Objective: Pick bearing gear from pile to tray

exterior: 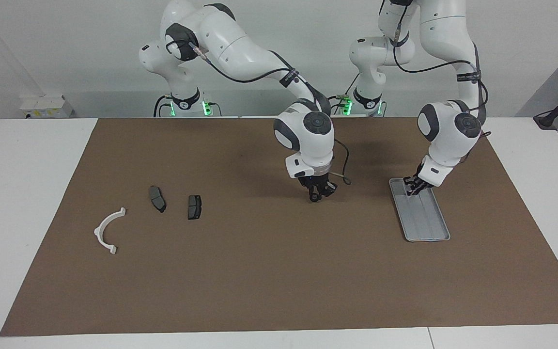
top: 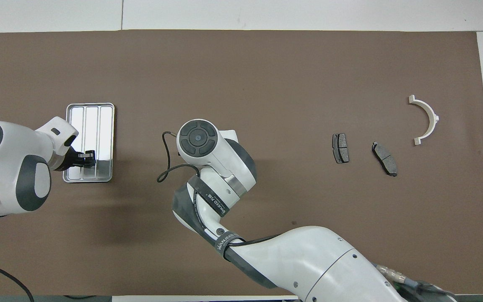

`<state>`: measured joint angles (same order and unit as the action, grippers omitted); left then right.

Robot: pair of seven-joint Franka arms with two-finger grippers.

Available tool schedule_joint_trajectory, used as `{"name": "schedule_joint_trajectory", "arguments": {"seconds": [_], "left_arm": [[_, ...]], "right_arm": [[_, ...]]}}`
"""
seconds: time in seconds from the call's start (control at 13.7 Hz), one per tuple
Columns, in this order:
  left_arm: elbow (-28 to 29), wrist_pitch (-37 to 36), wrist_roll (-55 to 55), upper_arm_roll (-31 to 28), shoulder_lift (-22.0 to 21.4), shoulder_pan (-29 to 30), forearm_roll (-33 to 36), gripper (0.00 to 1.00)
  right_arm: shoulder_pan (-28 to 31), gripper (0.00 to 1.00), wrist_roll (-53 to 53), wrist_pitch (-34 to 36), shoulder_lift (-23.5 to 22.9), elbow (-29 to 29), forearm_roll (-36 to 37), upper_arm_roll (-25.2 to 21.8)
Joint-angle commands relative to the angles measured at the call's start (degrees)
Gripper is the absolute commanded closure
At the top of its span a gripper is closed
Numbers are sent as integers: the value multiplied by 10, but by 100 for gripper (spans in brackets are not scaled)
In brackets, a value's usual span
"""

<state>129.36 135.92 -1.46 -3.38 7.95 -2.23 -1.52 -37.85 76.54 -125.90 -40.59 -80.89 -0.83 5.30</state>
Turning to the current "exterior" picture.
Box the silver metal tray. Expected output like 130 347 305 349
388 178 451 242

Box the brown table mat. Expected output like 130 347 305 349
0 118 558 337

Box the rectangular dark grey brake pad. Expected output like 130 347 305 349
187 194 202 221

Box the elongated dark grey brake pad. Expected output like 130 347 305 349
149 185 167 214

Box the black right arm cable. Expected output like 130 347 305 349
165 36 352 186

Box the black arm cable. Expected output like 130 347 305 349
389 0 492 136
165 36 352 186

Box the black base cable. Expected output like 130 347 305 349
153 95 171 118
313 73 360 117

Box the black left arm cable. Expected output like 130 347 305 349
389 0 492 136

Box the white semicircular plastic bracket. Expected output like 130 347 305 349
93 207 127 255

